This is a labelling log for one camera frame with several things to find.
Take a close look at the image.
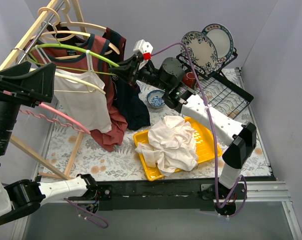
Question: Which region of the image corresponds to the yellow plastic tray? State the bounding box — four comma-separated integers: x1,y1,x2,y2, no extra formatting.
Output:
133,117,215,181

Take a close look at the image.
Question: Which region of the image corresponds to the pink hanger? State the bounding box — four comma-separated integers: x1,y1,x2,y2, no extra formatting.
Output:
19,103,91,135

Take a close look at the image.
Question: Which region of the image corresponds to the wooden clothes rack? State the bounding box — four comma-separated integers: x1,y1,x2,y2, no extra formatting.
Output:
0,0,90,181

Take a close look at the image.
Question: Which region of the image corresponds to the floral blue plate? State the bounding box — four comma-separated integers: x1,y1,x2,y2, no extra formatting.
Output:
181,31,218,75

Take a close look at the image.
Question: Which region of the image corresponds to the cream hanger front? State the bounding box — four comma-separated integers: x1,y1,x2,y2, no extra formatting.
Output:
30,68,107,96

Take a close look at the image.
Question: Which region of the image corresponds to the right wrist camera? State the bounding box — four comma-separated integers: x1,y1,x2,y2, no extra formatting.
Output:
133,39,153,61

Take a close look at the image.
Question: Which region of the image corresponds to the green rimmed white plate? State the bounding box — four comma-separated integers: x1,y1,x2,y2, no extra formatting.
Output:
201,23,234,63

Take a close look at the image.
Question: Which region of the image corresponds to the cream hanger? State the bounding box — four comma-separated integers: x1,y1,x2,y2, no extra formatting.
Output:
38,7,107,32
30,68,107,96
35,30,120,55

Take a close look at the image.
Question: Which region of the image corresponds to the red tank top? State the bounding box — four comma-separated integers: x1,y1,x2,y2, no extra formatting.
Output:
30,35,128,152

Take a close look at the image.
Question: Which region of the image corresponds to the black wire dish rack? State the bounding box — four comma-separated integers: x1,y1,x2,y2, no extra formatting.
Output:
177,50,253,120

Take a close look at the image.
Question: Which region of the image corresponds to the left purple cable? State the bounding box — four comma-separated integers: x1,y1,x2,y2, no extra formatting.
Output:
0,182,109,229

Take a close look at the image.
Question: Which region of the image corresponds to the red mug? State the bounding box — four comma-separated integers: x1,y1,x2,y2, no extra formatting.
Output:
182,72,197,89

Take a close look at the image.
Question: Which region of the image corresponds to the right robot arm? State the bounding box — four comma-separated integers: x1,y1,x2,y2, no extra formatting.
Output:
109,55,257,199

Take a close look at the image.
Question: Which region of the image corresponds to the navy tank top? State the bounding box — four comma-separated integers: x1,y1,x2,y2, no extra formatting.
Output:
103,28,150,131

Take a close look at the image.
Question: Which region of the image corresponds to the white camisole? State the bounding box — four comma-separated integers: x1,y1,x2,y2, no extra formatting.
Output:
35,44,113,134

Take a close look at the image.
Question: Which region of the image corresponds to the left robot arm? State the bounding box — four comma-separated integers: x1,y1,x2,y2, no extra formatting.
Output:
0,61,97,226

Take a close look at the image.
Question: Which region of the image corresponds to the blue white small bowl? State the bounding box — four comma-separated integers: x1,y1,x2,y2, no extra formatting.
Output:
146,89,165,109

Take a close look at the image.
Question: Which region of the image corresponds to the white tank top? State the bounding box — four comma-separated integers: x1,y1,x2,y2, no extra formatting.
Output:
135,115,198,177

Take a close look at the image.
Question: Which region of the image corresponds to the purple cable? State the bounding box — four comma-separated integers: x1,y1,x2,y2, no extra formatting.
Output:
149,41,248,217
0,182,109,229

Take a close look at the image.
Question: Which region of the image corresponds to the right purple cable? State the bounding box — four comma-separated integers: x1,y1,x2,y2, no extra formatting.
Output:
149,41,248,217

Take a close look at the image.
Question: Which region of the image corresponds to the green hanger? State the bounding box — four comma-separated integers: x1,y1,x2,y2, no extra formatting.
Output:
28,22,121,77

